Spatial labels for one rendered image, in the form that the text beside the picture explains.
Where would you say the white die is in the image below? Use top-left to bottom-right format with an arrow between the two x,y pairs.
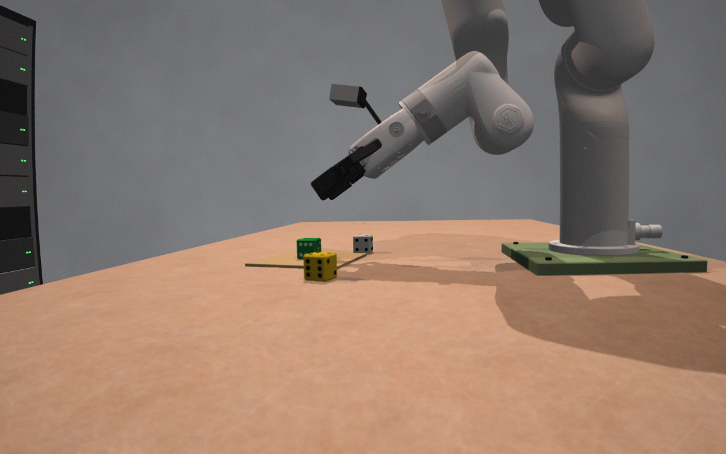
353,235 -> 373,253

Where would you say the yellow die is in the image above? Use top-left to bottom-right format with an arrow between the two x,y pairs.
303,252 -> 337,282

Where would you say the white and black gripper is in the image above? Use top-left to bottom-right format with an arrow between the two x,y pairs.
311,101 -> 431,201

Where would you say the green die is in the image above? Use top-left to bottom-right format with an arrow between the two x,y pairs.
297,238 -> 321,259

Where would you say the tan square mat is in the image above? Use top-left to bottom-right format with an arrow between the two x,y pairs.
245,252 -> 367,269

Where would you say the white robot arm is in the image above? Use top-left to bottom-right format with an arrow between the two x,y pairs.
402,0 -> 663,256

